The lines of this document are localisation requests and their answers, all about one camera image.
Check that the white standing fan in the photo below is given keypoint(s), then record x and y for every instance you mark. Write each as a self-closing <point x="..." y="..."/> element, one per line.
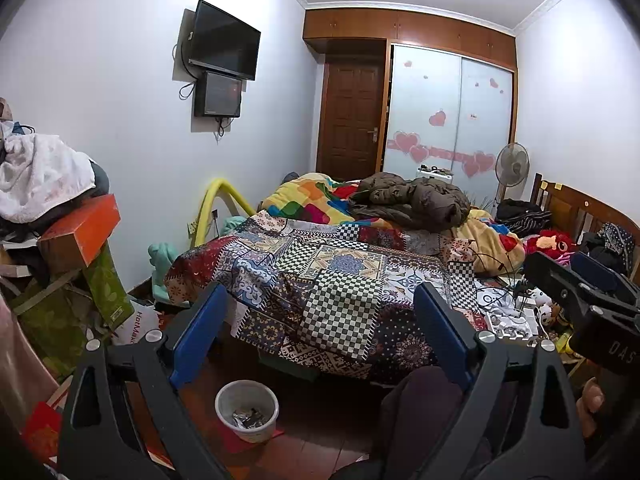
<point x="511" y="169"/>

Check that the frosted sliding wardrobe doors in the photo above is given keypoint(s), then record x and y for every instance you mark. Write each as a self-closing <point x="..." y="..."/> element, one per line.
<point x="449" y="112"/>

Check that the patchwork patterned bedspread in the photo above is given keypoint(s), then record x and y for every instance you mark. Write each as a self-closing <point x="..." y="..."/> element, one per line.
<point x="338" y="299"/>

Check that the brown puffer jacket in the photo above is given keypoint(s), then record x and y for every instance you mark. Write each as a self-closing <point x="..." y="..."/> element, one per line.
<point x="423" y="203"/>

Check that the wall mounted black television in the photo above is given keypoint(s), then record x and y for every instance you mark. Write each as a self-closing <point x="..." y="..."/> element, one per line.
<point x="221" y="42"/>

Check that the white plastic shopping bag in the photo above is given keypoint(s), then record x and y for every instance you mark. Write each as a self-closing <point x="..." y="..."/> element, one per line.
<point x="144" y="319"/>

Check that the black clothes near headboard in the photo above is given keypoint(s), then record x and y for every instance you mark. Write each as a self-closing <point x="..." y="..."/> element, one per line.
<point x="523" y="218"/>

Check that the colourful block fleece blanket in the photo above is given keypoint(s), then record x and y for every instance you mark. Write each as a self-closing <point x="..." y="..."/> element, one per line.
<point x="316" y="198"/>

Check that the white power strip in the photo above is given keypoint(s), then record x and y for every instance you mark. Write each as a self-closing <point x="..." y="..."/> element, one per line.
<point x="513" y="324"/>

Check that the white trash bin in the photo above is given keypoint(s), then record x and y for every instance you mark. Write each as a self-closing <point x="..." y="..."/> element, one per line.
<point x="249" y="409"/>

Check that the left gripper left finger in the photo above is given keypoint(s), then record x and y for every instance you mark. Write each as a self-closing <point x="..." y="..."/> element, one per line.
<point x="190" y="334"/>

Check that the wooden headboard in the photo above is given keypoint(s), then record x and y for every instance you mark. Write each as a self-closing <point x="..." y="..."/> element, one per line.
<point x="575" y="212"/>

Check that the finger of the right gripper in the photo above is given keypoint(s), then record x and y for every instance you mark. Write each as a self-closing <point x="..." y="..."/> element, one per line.
<point x="598" y="275"/>
<point x="564" y="286"/>

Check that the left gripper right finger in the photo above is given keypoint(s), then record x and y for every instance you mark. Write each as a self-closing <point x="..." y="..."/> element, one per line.
<point x="449" y="334"/>

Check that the teal plush toy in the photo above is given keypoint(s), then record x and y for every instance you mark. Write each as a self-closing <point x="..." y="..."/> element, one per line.
<point x="162" y="257"/>

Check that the white cloth on pile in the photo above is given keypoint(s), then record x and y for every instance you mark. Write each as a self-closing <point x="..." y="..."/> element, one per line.
<point x="39" y="173"/>

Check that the brown wooden door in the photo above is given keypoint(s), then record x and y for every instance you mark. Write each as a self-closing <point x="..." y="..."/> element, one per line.
<point x="350" y="117"/>

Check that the red plush toy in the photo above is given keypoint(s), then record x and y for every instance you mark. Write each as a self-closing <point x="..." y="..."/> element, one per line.
<point x="553" y="243"/>

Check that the person's right hand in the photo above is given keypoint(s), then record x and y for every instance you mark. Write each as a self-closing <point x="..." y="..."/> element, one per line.
<point x="589" y="403"/>

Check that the orange cardboard box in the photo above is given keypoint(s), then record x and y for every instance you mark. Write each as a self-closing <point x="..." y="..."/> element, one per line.
<point x="75" y="240"/>

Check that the green patterned bag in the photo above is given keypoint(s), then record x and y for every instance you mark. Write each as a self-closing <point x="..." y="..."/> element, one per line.
<point x="60" y="318"/>

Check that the small black wall monitor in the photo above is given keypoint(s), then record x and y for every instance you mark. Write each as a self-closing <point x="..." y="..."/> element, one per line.
<point x="218" y="96"/>

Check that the beige yellow blanket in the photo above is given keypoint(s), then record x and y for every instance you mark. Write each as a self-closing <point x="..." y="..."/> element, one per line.
<point x="495" y="250"/>

